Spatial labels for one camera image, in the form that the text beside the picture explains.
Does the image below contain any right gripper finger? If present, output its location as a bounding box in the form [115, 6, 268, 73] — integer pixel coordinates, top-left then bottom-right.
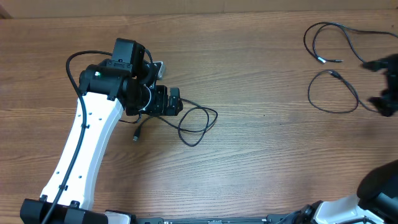
[362, 58, 389, 72]
[368, 97, 389, 114]

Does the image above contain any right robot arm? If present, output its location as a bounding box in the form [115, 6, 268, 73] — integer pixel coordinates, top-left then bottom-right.
[279, 54, 397, 223]

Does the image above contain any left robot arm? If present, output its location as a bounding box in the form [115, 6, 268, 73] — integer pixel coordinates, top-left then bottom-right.
[20, 38, 183, 223]

